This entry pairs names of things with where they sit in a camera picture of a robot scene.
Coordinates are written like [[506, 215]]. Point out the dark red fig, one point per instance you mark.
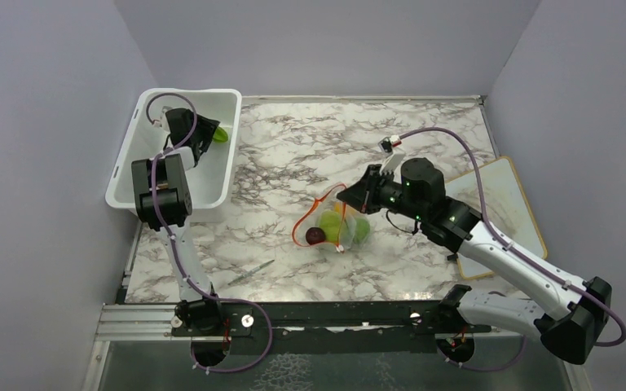
[[315, 235]]

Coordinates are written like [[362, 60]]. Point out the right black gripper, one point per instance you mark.
[[363, 196]]

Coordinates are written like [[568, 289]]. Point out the green pen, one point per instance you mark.
[[250, 273]]

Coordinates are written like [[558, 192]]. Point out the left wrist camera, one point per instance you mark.
[[159, 121]]

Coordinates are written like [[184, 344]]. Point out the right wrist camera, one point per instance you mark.
[[394, 154]]

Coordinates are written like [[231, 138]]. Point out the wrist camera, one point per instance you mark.
[[394, 154], [159, 121]]

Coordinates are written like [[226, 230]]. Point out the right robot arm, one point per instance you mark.
[[564, 311]]

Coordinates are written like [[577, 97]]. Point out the white plastic bin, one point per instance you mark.
[[210, 183]]

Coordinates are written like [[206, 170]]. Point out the green custard apple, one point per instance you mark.
[[362, 231]]

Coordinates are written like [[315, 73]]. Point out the clear zip bag orange zipper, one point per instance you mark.
[[310, 219]]

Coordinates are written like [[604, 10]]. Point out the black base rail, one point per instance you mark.
[[318, 327]]

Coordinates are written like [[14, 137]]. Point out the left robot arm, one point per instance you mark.
[[163, 201]]

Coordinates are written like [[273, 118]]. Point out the green cabbage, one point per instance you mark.
[[333, 225]]

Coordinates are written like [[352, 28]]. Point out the white cutting board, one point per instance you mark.
[[507, 208]]

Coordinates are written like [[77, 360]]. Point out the green star fruit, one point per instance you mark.
[[220, 135]]

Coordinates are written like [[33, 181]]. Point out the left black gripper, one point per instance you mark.
[[207, 128]]

